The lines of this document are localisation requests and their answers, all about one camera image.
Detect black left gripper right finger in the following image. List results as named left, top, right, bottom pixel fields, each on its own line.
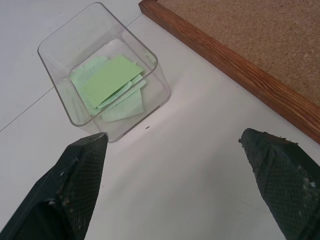
left=238, top=127, right=320, bottom=240

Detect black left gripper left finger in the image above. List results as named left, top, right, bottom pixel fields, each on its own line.
left=0, top=132, right=109, bottom=240

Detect green paper cards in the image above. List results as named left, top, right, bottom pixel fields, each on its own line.
left=81, top=55, right=147, bottom=109

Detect wood-framed cork board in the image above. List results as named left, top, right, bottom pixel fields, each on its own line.
left=138, top=0, right=320, bottom=145

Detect clear plastic bin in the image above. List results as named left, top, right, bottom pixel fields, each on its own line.
left=37, top=1, right=172, bottom=144

